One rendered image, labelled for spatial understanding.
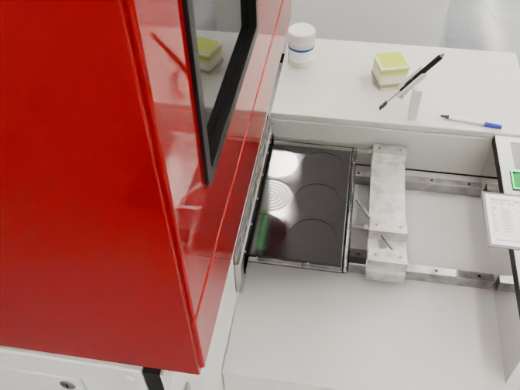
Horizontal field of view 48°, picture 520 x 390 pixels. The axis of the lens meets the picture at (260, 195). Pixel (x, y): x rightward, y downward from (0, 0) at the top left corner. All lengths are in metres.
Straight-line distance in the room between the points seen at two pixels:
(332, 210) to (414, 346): 0.33
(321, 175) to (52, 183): 0.95
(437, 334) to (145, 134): 0.93
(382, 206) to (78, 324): 0.84
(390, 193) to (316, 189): 0.17
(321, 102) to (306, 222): 0.34
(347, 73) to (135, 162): 1.18
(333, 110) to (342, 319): 0.52
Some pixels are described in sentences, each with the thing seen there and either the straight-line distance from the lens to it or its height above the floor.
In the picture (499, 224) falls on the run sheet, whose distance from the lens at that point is 1.26.
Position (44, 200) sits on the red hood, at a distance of 0.51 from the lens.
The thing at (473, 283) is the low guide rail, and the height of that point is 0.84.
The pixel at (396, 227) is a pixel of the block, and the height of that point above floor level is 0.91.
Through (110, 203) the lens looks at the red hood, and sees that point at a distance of 0.48.
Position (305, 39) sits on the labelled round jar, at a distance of 1.53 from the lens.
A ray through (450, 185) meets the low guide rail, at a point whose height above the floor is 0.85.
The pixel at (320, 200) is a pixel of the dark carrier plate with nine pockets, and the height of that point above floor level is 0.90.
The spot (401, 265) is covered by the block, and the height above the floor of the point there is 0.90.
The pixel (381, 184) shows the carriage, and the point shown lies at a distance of 1.39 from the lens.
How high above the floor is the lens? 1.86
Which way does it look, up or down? 47 degrees down
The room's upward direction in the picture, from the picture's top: 2 degrees counter-clockwise
